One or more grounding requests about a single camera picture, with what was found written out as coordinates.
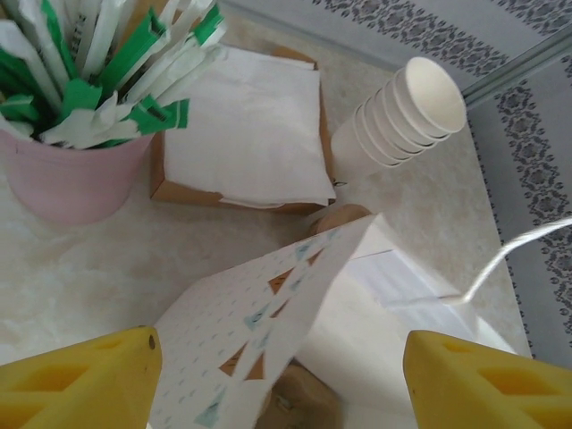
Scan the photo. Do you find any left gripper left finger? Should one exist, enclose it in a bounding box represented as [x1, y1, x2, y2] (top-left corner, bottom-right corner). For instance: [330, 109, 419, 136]
[0, 324, 163, 429]

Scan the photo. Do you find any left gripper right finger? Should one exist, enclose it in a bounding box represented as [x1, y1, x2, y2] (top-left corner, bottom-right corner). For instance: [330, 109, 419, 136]
[403, 329, 572, 429]

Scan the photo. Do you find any cartoon print paper gift bag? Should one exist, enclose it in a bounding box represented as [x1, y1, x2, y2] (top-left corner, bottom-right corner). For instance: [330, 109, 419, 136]
[150, 213, 572, 429]

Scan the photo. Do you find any pink straw holder cup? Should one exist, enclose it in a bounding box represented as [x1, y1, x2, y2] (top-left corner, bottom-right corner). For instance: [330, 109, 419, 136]
[0, 127, 156, 227]

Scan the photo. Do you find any white paper napkin stack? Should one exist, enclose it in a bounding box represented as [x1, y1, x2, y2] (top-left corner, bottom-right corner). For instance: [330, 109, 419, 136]
[163, 46, 337, 210]

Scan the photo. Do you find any white paper cup stack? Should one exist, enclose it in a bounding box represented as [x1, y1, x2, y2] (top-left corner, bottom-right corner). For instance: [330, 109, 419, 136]
[330, 56, 468, 180]

